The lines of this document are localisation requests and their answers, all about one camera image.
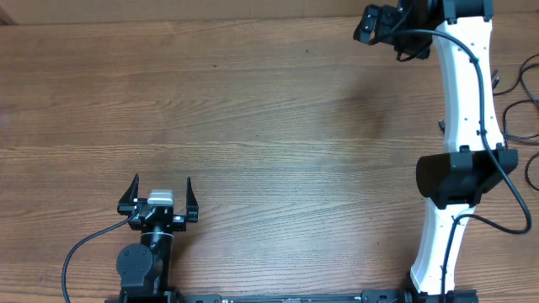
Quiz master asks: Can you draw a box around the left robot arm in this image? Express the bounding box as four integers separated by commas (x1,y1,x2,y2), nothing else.
116,176,199,302

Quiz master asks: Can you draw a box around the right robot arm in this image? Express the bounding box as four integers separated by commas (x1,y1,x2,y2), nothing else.
354,1,518,302

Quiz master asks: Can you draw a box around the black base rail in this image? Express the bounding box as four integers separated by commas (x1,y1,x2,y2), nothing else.
104,289,479,303

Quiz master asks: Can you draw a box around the cardboard backdrop panel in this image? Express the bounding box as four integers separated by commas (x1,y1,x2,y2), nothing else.
0,0,539,26

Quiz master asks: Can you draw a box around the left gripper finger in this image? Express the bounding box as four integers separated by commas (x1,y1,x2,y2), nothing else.
185,177,199,223
117,174,140,215

